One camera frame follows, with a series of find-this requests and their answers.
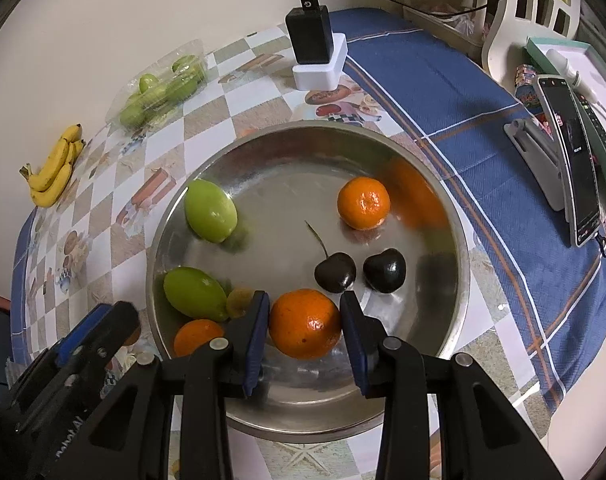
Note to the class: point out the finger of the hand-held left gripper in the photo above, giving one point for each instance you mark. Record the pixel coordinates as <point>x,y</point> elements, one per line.
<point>83,332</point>

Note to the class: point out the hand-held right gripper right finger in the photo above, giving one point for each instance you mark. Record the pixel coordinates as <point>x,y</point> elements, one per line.
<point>353,345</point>

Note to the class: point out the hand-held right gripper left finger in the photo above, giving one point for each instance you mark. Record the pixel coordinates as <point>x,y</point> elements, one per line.
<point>257,345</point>

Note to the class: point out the brown longan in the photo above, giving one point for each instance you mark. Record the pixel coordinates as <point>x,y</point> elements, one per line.
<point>239,302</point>

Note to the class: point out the orange mandarin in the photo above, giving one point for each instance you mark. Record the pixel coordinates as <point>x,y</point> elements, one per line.
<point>305,322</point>
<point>198,337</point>
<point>363,202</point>

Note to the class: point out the round steel plate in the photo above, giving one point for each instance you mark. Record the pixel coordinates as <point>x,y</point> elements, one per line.
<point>283,175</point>

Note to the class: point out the yellow banana bunch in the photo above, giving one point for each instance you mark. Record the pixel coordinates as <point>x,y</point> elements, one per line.
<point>50,180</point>

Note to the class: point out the checked printed tablecloth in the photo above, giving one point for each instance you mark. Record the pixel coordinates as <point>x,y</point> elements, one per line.
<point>133,160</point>

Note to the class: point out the group of green jujubes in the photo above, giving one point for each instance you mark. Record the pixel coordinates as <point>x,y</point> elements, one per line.
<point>148,82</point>

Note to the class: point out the grey phone stand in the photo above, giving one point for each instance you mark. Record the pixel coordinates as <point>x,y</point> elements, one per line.
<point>538,155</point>

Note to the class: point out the black smartphone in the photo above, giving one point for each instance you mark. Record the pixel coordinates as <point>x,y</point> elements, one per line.
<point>573,160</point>

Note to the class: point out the clear plastic clamshell box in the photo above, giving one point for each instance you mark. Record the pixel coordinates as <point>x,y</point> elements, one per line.
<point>193,50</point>

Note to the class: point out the colourful small packet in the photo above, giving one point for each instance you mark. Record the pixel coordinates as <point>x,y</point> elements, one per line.
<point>525,85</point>

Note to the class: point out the black remote control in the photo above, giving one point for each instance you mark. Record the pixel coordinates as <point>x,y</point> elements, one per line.
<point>605,140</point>

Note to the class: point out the white plastic chair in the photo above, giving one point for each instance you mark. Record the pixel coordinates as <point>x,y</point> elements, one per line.
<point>500,35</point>

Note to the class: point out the white plastic tube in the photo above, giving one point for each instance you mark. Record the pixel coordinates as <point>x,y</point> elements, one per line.
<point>565,67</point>

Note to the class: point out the white box with green rim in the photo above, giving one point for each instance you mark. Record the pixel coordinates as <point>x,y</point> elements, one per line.
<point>598,67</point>

